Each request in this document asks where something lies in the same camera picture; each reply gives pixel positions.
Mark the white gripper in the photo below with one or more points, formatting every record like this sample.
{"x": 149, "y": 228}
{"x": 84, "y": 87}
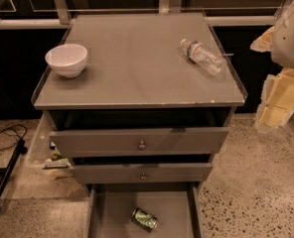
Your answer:
{"x": 292, "y": 40}

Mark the green soda can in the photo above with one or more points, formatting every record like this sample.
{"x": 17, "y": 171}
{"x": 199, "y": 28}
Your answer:
{"x": 144, "y": 220}

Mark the grey drawer cabinet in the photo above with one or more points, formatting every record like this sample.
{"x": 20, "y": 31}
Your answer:
{"x": 135, "y": 62}

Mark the brass top drawer knob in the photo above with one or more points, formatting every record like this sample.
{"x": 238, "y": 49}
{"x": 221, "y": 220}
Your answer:
{"x": 141, "y": 146}

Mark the grey bottom drawer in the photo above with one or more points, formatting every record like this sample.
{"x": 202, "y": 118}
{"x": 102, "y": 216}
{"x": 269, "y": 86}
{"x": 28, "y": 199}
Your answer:
{"x": 174, "y": 204}

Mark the grey drawer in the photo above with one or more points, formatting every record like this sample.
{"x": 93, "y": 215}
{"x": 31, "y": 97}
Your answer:
{"x": 127, "y": 169}
{"x": 174, "y": 204}
{"x": 111, "y": 133}

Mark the grey top drawer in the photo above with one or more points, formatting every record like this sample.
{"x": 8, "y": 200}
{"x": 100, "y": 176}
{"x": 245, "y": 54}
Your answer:
{"x": 111, "y": 133}

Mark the grey middle drawer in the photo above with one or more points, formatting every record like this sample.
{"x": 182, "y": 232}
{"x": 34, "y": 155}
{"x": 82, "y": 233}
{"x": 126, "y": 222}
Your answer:
{"x": 127, "y": 169}

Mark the clear plastic water bottle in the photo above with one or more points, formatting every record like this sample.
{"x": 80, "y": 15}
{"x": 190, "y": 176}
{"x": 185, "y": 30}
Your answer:
{"x": 204, "y": 57}

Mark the white ceramic bowl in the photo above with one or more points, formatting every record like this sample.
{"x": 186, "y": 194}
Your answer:
{"x": 68, "y": 60}

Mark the clutter beside cabinet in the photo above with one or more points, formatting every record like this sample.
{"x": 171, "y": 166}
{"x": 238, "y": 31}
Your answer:
{"x": 56, "y": 161}

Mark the black stand leg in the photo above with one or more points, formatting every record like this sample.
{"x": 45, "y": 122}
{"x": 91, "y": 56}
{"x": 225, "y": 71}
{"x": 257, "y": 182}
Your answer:
{"x": 5, "y": 173}

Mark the metal railing frame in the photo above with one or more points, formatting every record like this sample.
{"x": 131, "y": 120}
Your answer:
{"x": 46, "y": 14}

